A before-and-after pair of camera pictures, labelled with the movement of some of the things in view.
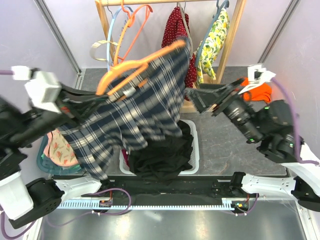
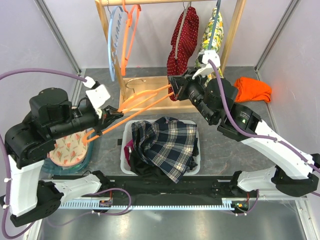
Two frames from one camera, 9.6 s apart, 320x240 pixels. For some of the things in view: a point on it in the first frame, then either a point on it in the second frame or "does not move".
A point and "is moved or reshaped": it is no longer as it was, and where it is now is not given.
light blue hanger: [109, 32] is moved or reshaped
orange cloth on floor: [263, 93] does not move
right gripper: [208, 94] → [181, 83]
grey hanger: [184, 17] → [185, 10]
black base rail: [166, 190] does not move
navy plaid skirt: [143, 107] → [168, 145]
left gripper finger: [77, 95] → [114, 113]
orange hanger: [142, 63] → [132, 101]
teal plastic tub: [48, 166] does not move
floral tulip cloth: [59, 151] does not move
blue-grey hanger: [219, 7] → [217, 5]
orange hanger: [131, 22] → [124, 61]
